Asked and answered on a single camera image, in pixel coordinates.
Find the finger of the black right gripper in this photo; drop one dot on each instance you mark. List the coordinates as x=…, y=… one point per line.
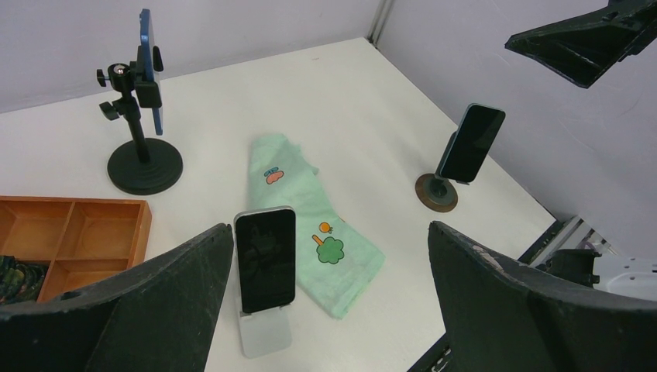
x=583, y=48

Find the brown round base stand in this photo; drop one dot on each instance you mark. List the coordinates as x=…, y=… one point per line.
x=436, y=193

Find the orange compartment tray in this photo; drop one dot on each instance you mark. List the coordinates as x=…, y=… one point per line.
x=79, y=240

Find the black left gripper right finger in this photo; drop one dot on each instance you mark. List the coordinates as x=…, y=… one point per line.
x=503, y=315

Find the rolled dark floral tie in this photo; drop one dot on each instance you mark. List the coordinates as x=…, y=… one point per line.
x=20, y=281

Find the blue smartphone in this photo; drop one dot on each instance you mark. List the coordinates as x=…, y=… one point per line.
x=153, y=65

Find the green cartoon towel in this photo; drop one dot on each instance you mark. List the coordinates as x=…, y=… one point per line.
x=334, y=263

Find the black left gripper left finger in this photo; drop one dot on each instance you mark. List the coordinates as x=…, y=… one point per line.
x=157, y=316

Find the black clamp phone stand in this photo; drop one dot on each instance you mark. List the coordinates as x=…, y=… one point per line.
x=142, y=166

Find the black smartphone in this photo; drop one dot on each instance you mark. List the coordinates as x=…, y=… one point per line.
x=266, y=257

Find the white folding phone stand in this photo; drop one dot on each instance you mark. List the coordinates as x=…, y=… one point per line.
x=264, y=332

